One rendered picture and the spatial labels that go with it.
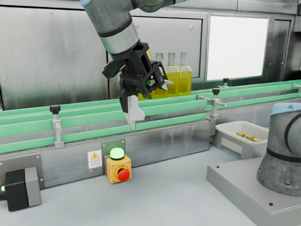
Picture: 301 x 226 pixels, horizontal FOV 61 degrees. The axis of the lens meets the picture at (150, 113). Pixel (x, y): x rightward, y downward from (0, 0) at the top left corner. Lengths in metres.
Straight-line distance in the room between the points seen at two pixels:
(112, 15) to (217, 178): 0.56
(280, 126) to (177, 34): 0.69
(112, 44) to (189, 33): 0.79
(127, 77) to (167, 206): 0.38
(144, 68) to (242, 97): 0.84
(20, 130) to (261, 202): 0.67
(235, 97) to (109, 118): 0.66
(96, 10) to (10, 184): 0.50
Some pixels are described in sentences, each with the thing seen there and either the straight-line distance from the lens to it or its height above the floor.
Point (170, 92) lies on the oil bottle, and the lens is 1.06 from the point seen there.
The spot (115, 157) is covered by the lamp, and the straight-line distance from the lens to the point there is 0.82.
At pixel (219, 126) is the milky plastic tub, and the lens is 1.13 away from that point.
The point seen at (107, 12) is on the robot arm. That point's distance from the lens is 0.49.
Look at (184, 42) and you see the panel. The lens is 1.25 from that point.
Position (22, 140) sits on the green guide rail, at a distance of 0.83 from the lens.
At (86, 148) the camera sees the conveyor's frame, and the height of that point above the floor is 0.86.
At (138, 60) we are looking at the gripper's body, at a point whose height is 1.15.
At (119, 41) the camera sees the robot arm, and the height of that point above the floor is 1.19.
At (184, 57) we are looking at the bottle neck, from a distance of 1.09.
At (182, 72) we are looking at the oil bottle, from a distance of 1.07.
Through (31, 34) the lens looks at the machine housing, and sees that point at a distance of 1.07.
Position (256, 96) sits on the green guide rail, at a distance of 1.38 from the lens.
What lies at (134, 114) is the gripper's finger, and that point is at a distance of 0.60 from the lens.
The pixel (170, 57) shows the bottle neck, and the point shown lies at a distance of 1.06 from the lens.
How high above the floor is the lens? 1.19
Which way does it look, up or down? 16 degrees down
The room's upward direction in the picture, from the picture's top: straight up
